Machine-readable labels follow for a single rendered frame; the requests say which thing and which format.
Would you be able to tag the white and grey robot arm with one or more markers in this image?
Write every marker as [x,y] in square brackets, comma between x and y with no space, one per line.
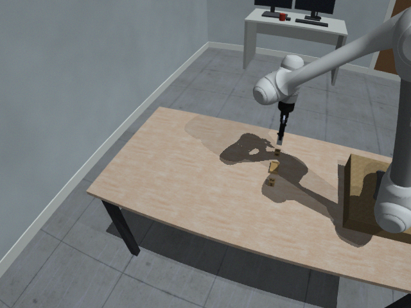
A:
[392,209]

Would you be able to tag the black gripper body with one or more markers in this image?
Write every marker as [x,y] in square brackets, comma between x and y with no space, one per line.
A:
[285,108]

